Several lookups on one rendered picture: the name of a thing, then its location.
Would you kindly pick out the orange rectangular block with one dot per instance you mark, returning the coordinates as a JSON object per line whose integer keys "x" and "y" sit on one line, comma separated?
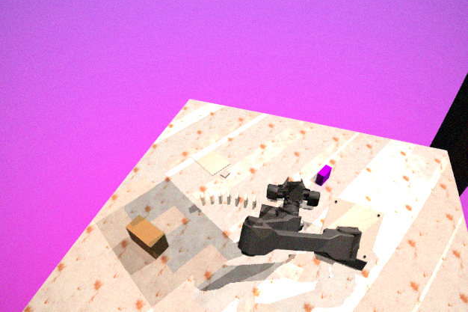
{"x": 147, "y": 236}

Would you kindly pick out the magenta rectangular block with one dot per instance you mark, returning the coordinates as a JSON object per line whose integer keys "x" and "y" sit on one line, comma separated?
{"x": 323, "y": 175}

